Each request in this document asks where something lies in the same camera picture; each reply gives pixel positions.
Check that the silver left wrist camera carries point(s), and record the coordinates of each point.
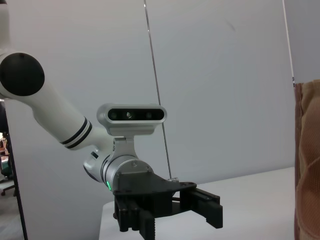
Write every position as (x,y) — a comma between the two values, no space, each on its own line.
(135,115)

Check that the black office chair base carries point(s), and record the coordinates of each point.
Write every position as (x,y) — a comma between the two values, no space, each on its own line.
(8,188)

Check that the small silver connector stud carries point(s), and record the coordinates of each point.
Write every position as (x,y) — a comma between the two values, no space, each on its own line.
(173,179)

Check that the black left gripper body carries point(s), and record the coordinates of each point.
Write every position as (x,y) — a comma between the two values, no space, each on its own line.
(145,183)

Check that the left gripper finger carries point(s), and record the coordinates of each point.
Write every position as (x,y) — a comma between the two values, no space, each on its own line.
(130,217)
(210,210)

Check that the khaki canvas food bag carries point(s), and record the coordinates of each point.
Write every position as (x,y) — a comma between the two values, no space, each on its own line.
(310,150)

